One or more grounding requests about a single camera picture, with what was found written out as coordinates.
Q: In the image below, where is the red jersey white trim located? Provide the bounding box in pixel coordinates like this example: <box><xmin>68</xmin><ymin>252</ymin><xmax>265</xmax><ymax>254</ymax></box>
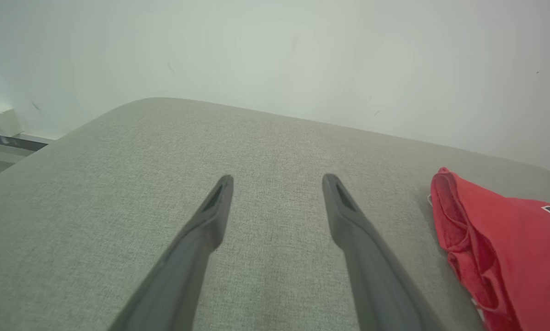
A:
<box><xmin>428</xmin><ymin>167</ymin><xmax>550</xmax><ymax>331</ymax></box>

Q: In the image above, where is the white wall socket box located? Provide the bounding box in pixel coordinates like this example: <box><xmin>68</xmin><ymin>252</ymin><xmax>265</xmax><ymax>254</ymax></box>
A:
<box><xmin>0</xmin><ymin>105</ymin><xmax>24</xmax><ymax>137</ymax></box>

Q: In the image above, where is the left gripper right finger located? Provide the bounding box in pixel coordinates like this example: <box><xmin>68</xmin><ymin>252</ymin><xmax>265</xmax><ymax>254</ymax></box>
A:
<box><xmin>321</xmin><ymin>173</ymin><xmax>446</xmax><ymax>331</ymax></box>

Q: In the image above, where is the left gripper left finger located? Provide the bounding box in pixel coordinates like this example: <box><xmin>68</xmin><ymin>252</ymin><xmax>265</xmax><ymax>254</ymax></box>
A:
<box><xmin>109</xmin><ymin>174</ymin><xmax>235</xmax><ymax>331</ymax></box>

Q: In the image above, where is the black baseboard strip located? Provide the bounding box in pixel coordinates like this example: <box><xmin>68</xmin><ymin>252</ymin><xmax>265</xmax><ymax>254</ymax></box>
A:
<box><xmin>0</xmin><ymin>131</ymin><xmax>49</xmax><ymax>153</ymax></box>

